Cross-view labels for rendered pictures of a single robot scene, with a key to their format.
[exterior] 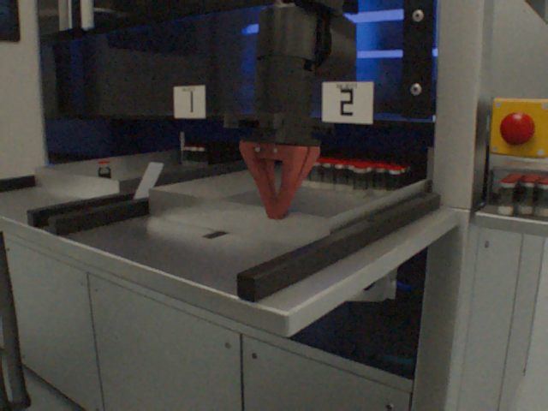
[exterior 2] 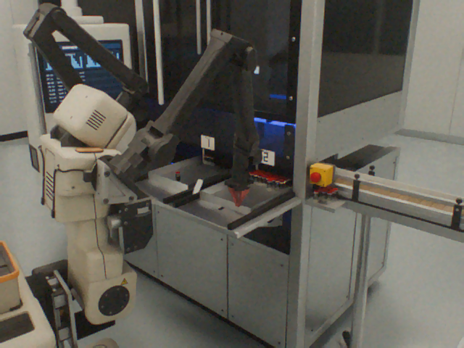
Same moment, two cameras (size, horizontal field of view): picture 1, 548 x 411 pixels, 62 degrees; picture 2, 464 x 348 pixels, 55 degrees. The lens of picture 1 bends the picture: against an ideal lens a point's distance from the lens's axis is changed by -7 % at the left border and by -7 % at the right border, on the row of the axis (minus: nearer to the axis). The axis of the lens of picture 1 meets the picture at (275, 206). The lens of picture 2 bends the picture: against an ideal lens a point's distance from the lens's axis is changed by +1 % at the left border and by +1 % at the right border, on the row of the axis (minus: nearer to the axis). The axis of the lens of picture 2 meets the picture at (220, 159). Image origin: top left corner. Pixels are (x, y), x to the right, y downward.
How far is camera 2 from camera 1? 1.18 m
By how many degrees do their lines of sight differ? 8
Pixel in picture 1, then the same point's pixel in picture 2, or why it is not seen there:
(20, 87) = not seen: hidden behind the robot
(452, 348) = (301, 244)
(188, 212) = (212, 200)
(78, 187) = (170, 183)
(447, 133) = (296, 173)
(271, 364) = (239, 247)
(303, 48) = (244, 165)
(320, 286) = (246, 227)
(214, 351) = (216, 241)
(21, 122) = (127, 139)
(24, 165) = not seen: hidden behind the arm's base
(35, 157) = not seen: hidden behind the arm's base
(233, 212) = (226, 202)
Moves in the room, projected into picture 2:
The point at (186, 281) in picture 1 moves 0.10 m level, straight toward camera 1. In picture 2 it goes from (215, 224) to (218, 238)
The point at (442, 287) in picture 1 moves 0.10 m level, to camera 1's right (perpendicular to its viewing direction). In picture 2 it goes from (296, 222) to (321, 224)
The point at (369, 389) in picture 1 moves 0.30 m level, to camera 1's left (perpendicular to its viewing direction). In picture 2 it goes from (275, 258) to (207, 255)
